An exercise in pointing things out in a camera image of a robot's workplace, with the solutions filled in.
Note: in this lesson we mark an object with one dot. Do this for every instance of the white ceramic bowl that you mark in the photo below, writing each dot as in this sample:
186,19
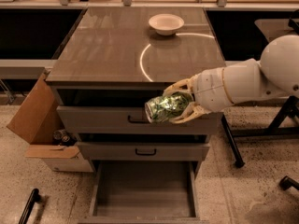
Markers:
166,24

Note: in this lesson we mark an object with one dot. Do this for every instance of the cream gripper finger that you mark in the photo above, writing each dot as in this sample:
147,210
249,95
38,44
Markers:
192,111
184,85

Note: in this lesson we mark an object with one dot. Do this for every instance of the grey drawer cabinet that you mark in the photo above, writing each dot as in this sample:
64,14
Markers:
114,59

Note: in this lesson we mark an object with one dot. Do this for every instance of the top grey drawer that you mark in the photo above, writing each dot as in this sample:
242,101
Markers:
129,120

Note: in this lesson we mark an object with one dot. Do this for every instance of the middle grey drawer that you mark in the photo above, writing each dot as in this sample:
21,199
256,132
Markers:
117,151

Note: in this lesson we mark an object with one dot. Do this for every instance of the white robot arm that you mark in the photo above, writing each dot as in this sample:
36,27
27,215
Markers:
276,74

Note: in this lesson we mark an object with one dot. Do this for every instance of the bottom open grey drawer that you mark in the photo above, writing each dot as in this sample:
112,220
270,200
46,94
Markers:
144,192

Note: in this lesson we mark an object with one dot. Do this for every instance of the black bar on floor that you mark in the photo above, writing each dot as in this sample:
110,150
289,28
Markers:
32,200

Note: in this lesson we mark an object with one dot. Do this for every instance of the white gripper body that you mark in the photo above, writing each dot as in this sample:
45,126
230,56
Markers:
211,89

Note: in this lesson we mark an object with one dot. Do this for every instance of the brown cardboard box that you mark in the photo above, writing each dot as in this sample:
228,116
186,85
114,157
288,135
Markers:
36,121

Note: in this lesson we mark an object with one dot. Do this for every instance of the black caster foot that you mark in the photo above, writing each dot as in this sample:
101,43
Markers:
287,182

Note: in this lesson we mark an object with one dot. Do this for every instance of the green soda can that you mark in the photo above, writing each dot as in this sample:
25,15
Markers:
164,108

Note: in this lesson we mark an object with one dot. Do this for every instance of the black stand frame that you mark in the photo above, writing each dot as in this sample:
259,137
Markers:
288,110

